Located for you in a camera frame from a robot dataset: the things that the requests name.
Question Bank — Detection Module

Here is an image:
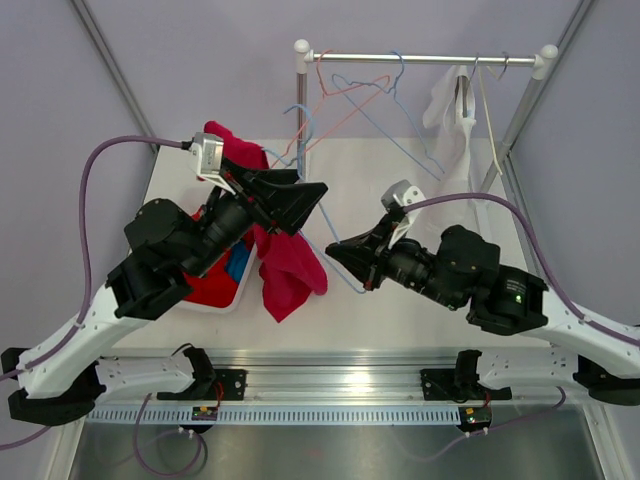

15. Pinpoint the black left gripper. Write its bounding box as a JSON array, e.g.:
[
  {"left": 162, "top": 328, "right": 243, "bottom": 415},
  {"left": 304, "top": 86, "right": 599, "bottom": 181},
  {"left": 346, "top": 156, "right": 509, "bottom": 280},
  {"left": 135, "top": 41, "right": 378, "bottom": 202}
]
[{"left": 178, "top": 156, "right": 325, "bottom": 279}]

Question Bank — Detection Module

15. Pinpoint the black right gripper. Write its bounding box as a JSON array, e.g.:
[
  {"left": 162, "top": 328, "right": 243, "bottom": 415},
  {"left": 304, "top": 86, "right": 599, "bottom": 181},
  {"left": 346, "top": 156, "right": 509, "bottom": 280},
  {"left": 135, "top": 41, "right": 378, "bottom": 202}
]
[{"left": 327, "top": 214, "right": 464, "bottom": 311}]

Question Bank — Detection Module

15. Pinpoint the crimson t shirt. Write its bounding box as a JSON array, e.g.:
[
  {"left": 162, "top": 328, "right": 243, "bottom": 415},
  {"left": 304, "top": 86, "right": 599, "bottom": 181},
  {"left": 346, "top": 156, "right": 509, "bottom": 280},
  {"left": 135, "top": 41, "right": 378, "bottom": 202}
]
[{"left": 204, "top": 120, "right": 328, "bottom": 323}]

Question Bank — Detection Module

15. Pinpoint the blue t shirt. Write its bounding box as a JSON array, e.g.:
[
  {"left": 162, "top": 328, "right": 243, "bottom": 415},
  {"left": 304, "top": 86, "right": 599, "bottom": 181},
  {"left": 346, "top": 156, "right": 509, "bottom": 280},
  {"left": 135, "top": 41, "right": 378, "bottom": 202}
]
[{"left": 225, "top": 242, "right": 250, "bottom": 284}]

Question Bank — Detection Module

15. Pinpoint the pink wire hanger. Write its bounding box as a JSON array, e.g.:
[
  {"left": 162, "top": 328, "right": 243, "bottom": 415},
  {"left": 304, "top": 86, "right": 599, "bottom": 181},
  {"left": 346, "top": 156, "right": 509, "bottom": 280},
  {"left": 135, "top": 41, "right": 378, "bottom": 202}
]
[{"left": 269, "top": 48, "right": 392, "bottom": 171}]

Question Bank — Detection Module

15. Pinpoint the red t shirt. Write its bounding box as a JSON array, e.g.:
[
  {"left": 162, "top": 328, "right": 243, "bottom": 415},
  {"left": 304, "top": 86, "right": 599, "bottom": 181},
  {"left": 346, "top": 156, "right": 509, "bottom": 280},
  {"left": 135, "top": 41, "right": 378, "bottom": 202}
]
[{"left": 185, "top": 231, "right": 255, "bottom": 310}]

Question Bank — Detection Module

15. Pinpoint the light blue wire hanger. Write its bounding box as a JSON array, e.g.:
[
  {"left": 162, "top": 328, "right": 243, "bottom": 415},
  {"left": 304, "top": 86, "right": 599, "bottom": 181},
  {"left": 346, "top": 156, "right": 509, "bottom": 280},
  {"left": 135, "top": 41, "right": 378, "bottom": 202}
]
[{"left": 330, "top": 49, "right": 447, "bottom": 182}]

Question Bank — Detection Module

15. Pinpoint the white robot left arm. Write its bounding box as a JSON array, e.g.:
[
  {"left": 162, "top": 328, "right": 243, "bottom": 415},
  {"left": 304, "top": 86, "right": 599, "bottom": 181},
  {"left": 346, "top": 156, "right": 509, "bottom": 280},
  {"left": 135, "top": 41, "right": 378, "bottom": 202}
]
[{"left": 1, "top": 159, "right": 328, "bottom": 427}]

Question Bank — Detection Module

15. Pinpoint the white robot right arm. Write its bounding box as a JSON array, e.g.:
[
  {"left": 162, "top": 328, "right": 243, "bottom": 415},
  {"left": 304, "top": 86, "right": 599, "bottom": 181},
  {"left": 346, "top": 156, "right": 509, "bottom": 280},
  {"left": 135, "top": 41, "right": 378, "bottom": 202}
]
[{"left": 325, "top": 216, "right": 639, "bottom": 406}]

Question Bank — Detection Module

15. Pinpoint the white t shirt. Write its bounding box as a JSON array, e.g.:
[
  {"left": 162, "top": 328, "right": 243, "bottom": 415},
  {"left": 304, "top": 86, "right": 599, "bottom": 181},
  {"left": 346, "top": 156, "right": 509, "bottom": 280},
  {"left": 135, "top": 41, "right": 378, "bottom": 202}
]
[{"left": 422, "top": 65, "right": 476, "bottom": 197}]

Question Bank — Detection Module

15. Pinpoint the white plastic basket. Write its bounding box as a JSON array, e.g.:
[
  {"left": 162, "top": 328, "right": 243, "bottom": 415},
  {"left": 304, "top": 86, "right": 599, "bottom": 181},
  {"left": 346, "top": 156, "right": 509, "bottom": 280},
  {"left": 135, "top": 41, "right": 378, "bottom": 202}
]
[{"left": 177, "top": 241, "right": 257, "bottom": 314}]

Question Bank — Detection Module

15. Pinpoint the metal clothes rack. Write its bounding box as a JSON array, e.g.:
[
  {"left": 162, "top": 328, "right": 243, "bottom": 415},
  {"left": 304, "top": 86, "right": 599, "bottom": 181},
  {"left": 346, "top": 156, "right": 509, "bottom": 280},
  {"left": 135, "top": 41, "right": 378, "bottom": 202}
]
[{"left": 292, "top": 39, "right": 560, "bottom": 193}]

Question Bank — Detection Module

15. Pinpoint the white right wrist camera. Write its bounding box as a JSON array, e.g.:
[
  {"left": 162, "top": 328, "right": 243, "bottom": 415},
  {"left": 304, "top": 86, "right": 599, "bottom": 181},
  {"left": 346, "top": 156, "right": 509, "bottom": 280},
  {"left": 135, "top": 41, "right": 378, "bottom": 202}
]
[{"left": 381, "top": 180, "right": 426, "bottom": 249}]

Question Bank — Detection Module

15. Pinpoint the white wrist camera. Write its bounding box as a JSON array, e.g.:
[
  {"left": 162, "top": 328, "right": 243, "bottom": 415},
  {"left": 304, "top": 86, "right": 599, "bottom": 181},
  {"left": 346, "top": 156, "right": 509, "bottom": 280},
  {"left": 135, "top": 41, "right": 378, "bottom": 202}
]
[
  {"left": 381, "top": 180, "right": 426, "bottom": 249},
  {"left": 189, "top": 132, "right": 233, "bottom": 192}
]

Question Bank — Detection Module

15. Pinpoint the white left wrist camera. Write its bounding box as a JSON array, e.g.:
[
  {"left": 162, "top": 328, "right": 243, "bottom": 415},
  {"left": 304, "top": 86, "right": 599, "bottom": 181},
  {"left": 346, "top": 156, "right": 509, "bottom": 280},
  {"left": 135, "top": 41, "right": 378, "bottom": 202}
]
[{"left": 189, "top": 132, "right": 233, "bottom": 192}]

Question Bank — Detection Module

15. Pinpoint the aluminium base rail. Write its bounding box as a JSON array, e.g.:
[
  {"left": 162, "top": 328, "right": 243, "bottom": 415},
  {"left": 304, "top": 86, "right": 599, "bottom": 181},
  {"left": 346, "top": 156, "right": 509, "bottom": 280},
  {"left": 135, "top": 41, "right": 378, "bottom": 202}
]
[{"left": 98, "top": 347, "right": 588, "bottom": 404}]

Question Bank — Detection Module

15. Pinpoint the black right mount plate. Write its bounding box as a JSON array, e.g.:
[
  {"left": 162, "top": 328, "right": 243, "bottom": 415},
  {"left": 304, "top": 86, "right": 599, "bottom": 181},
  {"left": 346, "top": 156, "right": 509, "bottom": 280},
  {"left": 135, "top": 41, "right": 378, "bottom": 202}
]
[{"left": 420, "top": 368, "right": 513, "bottom": 404}]

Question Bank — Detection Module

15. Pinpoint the black mount plate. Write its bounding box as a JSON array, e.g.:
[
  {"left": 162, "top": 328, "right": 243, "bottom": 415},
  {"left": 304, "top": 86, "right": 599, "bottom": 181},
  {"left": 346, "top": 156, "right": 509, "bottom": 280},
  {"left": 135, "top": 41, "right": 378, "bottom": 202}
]
[
  {"left": 156, "top": 368, "right": 248, "bottom": 401},
  {"left": 420, "top": 368, "right": 513, "bottom": 404}
]

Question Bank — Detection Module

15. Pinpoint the white slotted cable duct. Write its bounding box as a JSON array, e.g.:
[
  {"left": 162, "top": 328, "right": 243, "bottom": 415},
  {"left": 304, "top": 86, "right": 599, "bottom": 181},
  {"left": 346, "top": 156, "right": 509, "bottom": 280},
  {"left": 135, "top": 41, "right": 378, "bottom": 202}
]
[{"left": 86, "top": 405, "right": 461, "bottom": 426}]

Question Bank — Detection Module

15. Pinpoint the cream wire hanger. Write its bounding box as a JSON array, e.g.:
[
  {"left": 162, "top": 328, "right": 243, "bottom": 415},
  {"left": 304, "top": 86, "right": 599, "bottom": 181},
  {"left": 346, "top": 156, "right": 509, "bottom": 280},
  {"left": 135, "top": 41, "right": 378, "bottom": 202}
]
[{"left": 477, "top": 67, "right": 503, "bottom": 176}]

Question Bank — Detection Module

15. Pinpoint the black left mount plate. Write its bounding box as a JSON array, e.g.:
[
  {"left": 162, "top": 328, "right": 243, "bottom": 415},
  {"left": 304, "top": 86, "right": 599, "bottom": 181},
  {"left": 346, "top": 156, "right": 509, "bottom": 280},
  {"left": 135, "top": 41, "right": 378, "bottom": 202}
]
[{"left": 156, "top": 368, "right": 248, "bottom": 401}]

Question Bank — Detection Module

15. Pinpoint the grey wire hanger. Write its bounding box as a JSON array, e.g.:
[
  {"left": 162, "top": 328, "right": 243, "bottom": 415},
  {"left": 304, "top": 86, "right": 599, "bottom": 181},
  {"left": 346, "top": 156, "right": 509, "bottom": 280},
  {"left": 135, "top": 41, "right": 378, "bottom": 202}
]
[{"left": 454, "top": 51, "right": 510, "bottom": 118}]

